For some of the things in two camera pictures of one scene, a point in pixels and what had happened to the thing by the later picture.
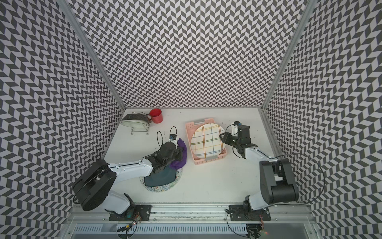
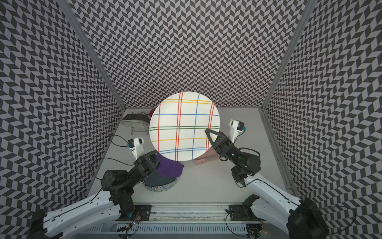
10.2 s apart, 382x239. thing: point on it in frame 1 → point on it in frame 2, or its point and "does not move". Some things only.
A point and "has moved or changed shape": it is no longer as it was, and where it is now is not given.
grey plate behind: (136, 116) does not move
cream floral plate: (136, 124) does not move
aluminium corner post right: (310, 7) does not move
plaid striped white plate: (205, 141) has moved or changed shape
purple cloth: (181, 163) has moved or changed shape
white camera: (172, 138) → (136, 145)
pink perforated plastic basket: (190, 127) → (210, 156)
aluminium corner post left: (95, 58) does not move
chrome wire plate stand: (132, 130) does not move
